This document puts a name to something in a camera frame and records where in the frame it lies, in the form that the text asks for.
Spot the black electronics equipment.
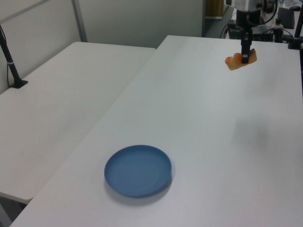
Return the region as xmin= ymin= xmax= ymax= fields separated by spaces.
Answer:
xmin=227 ymin=19 xmax=285 ymax=44

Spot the blue round plate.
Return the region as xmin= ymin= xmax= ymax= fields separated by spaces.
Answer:
xmin=104 ymin=144 xmax=172 ymax=198

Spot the black pole stand with clamp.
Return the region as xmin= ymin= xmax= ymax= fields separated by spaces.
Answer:
xmin=0 ymin=24 xmax=29 ymax=89

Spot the grey metal partition post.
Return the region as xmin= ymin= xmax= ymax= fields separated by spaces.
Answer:
xmin=71 ymin=0 xmax=88 ymax=43

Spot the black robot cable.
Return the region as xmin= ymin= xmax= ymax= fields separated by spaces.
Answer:
xmin=246 ymin=0 xmax=280 ymax=27

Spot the orange twisted bread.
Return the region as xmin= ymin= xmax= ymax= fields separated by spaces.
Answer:
xmin=224 ymin=48 xmax=258 ymax=71

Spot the black camera stand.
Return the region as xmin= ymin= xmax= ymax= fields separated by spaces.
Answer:
xmin=287 ymin=9 xmax=303 ymax=50

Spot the black box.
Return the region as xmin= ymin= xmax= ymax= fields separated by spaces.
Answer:
xmin=276 ymin=7 xmax=295 ymax=29

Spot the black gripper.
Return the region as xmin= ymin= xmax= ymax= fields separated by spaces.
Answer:
xmin=236 ymin=9 xmax=263 ymax=64

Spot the brown wooden panel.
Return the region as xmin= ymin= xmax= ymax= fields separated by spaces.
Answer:
xmin=205 ymin=0 xmax=224 ymax=20

